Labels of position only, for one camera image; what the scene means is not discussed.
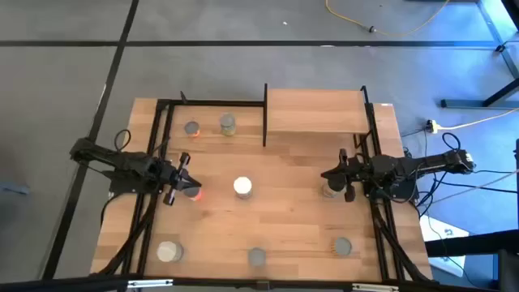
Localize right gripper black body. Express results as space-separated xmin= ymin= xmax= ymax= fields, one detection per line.
xmin=341 ymin=148 xmax=368 ymax=203

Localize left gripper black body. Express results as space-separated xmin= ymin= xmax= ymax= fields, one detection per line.
xmin=158 ymin=152 xmax=191 ymax=206

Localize tomatoes tin can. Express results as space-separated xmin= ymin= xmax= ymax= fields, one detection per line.
xmin=322 ymin=178 xmax=348 ymax=200
xmin=233 ymin=176 xmax=254 ymax=200

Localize orange circle-pattern tin can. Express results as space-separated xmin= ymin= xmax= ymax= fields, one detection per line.
xmin=182 ymin=185 xmax=204 ymax=203

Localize orange label tin can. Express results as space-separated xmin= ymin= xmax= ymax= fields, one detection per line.
xmin=183 ymin=119 xmax=202 ymax=139

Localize blue-grey label tin can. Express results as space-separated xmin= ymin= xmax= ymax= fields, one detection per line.
xmin=156 ymin=240 xmax=185 ymax=264

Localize yellow dotted label tin can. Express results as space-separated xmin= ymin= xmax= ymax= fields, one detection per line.
xmin=331 ymin=236 xmax=353 ymax=257

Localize corn tin can green-yellow label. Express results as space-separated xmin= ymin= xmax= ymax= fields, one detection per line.
xmin=218 ymin=112 xmax=238 ymax=137

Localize blue salmon tin can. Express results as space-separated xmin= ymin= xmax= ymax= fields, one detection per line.
xmin=247 ymin=247 xmax=268 ymax=268

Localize wooden shelf board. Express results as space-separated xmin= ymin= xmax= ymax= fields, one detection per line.
xmin=266 ymin=88 xmax=371 ymax=135

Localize white paper sheet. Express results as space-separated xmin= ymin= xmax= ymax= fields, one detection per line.
xmin=419 ymin=213 xmax=470 ymax=277

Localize metal stand legs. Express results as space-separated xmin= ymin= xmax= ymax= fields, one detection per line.
xmin=440 ymin=0 xmax=519 ymax=110

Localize black metal crossbar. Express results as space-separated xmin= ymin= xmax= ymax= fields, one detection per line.
xmin=0 ymin=274 xmax=519 ymax=292

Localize black desk bar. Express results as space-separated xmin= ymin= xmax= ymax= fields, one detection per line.
xmin=424 ymin=229 xmax=519 ymax=292

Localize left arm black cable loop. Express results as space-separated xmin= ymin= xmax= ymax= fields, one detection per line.
xmin=114 ymin=128 xmax=132 ymax=153

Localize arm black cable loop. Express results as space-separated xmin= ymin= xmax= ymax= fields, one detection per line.
xmin=114 ymin=128 xmax=132 ymax=153
xmin=441 ymin=131 xmax=461 ymax=152

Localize black shelf post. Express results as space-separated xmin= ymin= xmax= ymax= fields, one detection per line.
xmin=262 ymin=83 xmax=269 ymax=148
xmin=353 ymin=84 xmax=372 ymax=150

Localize cream extension cable with plug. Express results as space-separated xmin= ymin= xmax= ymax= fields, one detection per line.
xmin=425 ymin=107 xmax=519 ymax=135

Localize black metal table frame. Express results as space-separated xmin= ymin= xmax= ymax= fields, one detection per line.
xmin=91 ymin=97 xmax=434 ymax=284

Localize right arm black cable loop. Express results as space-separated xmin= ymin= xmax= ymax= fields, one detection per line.
xmin=441 ymin=131 xmax=461 ymax=152

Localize silver metal bracket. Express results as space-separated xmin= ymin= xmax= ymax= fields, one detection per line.
xmin=351 ymin=282 xmax=399 ymax=292
xmin=127 ymin=278 xmax=174 ymax=289

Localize yellow floor cable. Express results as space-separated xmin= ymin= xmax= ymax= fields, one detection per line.
xmin=325 ymin=0 xmax=450 ymax=38

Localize grey floor cable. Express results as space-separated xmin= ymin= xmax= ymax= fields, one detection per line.
xmin=429 ymin=170 xmax=519 ymax=206

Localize black floor cable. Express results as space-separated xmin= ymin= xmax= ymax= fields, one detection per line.
xmin=417 ymin=160 xmax=519 ymax=212

